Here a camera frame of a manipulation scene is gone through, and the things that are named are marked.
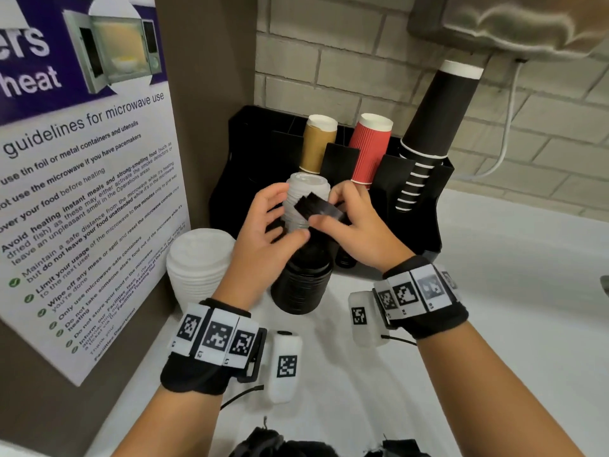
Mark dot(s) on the person's left hand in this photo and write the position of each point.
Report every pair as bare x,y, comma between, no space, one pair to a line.
254,247

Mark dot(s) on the person's right hand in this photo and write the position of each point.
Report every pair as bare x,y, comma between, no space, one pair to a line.
364,233

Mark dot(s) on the person's left thumb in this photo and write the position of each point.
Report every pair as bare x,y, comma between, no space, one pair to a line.
290,239

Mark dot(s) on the person's right thumb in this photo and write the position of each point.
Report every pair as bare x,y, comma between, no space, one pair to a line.
329,224

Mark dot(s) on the black cup lid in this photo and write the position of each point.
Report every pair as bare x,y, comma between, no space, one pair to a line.
319,206

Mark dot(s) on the person's right forearm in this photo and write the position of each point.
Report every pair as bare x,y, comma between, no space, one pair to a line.
485,390

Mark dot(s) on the person's left forearm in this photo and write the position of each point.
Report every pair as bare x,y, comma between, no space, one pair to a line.
185,423

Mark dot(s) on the short stack of black lids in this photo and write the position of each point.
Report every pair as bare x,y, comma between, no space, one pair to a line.
346,259

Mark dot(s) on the stack of translucent lids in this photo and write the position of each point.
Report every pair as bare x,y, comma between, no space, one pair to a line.
304,185

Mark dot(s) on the stack of brown paper cups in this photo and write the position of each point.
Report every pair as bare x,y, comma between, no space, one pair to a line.
316,147

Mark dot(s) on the stack of red ribbed cups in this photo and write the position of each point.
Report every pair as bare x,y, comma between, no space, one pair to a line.
371,152

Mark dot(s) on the stack of white lids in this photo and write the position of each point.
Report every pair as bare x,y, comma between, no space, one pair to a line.
200,266

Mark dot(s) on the black cup organizer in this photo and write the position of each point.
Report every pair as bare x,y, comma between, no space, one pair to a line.
247,152

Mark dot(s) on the black right wristband with markers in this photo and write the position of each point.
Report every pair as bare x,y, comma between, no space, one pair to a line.
437,314

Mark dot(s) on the black wristband with markers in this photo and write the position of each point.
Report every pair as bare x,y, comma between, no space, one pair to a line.
437,314
190,371

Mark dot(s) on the stack of black paper cups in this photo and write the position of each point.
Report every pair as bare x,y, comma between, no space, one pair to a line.
437,123

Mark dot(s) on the black left wristband with markers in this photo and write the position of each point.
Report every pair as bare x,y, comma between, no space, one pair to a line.
190,371

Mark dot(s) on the black chest gear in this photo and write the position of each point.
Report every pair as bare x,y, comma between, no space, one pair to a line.
309,447

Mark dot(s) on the microwave guidelines poster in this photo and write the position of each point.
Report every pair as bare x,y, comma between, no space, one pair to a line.
85,185

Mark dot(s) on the white right wrist camera module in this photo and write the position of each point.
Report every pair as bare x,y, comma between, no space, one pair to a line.
364,321

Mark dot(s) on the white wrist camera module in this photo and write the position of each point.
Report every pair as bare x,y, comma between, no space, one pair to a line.
284,371
364,321

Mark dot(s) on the white left wrist camera module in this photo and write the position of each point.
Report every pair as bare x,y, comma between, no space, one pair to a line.
284,371

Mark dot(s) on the grey wall dispenser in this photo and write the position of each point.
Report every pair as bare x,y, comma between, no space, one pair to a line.
514,21

